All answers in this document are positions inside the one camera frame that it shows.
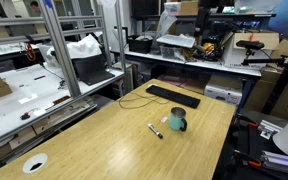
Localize small black red tool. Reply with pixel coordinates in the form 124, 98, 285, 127
19, 112, 32, 121

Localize black pen on shelf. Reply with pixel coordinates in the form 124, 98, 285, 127
33, 74, 47, 82

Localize aluminium extrusion shelf frame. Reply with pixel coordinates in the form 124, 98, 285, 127
0, 0, 132, 101

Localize short aluminium extrusion bar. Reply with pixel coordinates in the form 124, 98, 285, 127
257, 119, 284, 141

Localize clear plastic bag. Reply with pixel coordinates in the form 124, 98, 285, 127
154, 9, 179, 43

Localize black computer keyboard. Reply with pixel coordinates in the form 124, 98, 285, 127
145, 84, 202, 110

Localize black camera stand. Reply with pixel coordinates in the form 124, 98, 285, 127
240, 33, 288, 115

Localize flat cardboard sheets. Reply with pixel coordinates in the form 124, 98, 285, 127
32, 96, 99, 135

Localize person in background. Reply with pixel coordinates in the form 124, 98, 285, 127
29, 0, 43, 16

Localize black stereo camera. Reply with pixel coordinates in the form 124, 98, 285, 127
235, 39, 266, 51

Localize clear plastic container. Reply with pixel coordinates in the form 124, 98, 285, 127
159, 44, 186, 62

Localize white appliance box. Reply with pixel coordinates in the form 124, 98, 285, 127
222, 34, 276, 70

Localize cardboard box with red tape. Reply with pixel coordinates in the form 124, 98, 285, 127
233, 30, 280, 51

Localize white printer box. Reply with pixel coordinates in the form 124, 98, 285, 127
204, 83, 243, 107

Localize white long workbench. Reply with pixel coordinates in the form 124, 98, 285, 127
110, 49, 263, 78

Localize orange coiled cord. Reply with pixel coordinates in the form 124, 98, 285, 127
25, 41, 38, 63

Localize orange handled black clamp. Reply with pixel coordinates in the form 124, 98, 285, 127
233, 149, 264, 169
233, 114, 262, 130

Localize thin black keyboard cable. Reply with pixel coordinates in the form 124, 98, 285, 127
118, 92, 170, 110

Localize black open laptop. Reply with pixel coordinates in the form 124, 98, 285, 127
71, 54, 116, 87

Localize teal steel mug black handle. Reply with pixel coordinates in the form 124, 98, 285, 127
168, 106, 188, 133

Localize white crumpled cloth cover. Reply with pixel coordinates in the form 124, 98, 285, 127
37, 33, 104, 68

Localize black white Expo marker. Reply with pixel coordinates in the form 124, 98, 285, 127
147, 122, 164, 140

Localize white round table grommet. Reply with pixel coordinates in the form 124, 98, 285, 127
22, 152, 49, 174

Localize black plastic bin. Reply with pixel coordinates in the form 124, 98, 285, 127
127, 34, 154, 54

